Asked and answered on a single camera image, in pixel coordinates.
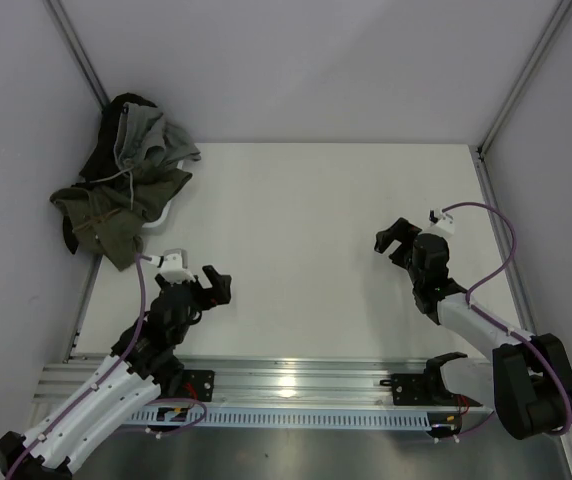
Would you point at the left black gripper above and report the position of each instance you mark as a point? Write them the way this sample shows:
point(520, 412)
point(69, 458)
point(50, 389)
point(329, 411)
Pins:
point(217, 294)

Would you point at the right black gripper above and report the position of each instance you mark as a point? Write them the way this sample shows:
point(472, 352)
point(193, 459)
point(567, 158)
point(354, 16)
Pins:
point(401, 231)

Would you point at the olive green shorts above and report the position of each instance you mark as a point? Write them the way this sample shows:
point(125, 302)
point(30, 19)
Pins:
point(105, 221)

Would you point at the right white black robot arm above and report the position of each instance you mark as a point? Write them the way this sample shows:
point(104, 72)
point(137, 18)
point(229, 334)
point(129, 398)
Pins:
point(525, 379)

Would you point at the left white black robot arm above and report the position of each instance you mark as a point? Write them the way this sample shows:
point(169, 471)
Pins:
point(140, 370)

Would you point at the black shorts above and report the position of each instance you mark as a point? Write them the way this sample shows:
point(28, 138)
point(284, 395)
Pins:
point(100, 167)

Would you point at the grey shorts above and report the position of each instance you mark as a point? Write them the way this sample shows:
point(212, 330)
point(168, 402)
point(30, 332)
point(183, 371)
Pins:
point(149, 144)

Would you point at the white plastic basket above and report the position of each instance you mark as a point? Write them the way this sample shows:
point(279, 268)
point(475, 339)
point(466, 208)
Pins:
point(157, 227)

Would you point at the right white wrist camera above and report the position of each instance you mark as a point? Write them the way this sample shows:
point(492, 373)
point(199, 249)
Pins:
point(441, 224)

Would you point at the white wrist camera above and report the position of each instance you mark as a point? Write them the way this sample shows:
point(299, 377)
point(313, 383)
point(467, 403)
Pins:
point(173, 266)
point(441, 224)

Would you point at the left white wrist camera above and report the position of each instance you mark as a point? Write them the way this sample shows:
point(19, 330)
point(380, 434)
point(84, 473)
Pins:
point(173, 266)

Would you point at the aluminium mounting rail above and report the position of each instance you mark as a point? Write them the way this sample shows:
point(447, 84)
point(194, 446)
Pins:
point(293, 382)

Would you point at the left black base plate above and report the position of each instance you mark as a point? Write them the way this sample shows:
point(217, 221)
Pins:
point(196, 384)

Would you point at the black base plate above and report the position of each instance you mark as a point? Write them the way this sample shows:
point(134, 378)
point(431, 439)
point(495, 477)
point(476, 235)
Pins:
point(425, 388)
point(196, 384)

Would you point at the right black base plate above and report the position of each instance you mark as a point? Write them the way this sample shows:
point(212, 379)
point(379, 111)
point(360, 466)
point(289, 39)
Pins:
point(425, 388)

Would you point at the white slotted cable duct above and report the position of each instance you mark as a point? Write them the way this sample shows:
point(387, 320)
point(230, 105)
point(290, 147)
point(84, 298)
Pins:
point(378, 419)

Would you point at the right aluminium frame post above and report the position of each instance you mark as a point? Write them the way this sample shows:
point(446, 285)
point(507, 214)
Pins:
point(545, 40)

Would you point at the aluminium frame post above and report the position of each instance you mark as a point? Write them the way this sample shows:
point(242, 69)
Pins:
point(545, 40)
point(73, 42)

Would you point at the left aluminium frame post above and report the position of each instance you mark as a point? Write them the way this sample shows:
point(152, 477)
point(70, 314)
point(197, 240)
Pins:
point(73, 42)

